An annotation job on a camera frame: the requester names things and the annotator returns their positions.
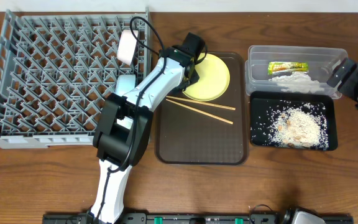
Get yellow round plate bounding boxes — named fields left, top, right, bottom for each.
left=183, top=54, right=230, bottom=101

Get wooden chopstick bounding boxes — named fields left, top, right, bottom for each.
left=166, top=96, right=236, bottom=111
left=166, top=99, right=234, bottom=124

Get light blue bowl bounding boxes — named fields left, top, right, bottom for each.
left=114, top=75, right=136, bottom=96

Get pink white bowl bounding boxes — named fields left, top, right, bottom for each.
left=117, top=30, right=139, bottom=65

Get green orange snack wrapper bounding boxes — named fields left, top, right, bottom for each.
left=268, top=62, right=309, bottom=75

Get white tissue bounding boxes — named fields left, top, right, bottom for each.
left=269, top=72, right=324, bottom=93

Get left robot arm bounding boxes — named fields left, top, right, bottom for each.
left=88, top=33, right=207, bottom=223

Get clear plastic waste bin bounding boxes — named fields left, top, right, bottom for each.
left=245, top=45, right=347, bottom=99

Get black waste tray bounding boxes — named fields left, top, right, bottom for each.
left=250, top=91, right=338, bottom=151

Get dark brown serving tray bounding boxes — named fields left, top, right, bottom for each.
left=155, top=52, right=249, bottom=165

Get spilled rice food scraps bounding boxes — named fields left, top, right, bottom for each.
left=250, top=100, right=329, bottom=150

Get grey plastic dish rack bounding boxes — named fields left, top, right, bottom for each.
left=0, top=11, right=152, bottom=149

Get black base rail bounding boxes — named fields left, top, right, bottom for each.
left=41, top=207, right=354, bottom=224

